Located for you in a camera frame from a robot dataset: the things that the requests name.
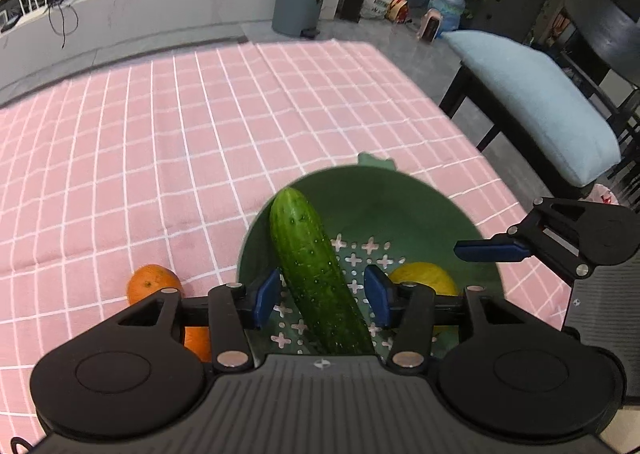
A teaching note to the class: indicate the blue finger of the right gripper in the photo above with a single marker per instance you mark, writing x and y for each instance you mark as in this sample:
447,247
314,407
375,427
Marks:
490,251

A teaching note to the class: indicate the green colander bowl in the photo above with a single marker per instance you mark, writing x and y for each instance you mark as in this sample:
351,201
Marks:
373,214

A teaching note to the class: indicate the blue water jug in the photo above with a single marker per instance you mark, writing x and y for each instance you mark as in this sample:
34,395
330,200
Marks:
450,13

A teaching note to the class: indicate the green cucumber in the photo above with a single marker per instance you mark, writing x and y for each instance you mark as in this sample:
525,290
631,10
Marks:
315,278

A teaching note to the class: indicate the white marble tv console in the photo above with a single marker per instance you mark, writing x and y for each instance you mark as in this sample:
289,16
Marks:
87,33

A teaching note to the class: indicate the white plastic shopping bag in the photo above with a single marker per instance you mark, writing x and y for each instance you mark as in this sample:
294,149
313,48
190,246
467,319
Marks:
374,9

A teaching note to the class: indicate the pink checkered tablecloth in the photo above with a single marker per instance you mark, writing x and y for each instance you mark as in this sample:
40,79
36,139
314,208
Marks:
168,161

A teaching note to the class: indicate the white wifi router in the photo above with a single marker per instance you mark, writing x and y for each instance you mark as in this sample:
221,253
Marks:
26,9

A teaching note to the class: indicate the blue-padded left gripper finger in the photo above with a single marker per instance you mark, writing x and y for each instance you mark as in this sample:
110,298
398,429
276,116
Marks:
233,309

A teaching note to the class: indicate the orange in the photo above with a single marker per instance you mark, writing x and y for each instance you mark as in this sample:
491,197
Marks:
149,279
197,340

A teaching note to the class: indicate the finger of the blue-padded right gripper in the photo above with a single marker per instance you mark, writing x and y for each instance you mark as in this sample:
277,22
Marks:
409,310

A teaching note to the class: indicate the black wooden chair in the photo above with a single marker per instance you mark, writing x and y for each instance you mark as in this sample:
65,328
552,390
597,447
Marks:
580,84

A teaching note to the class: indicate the green yellow pear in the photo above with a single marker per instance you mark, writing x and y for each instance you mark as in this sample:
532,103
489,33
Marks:
428,274

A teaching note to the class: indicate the light blue seat cushion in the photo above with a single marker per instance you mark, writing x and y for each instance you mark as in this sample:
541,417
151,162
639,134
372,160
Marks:
540,98

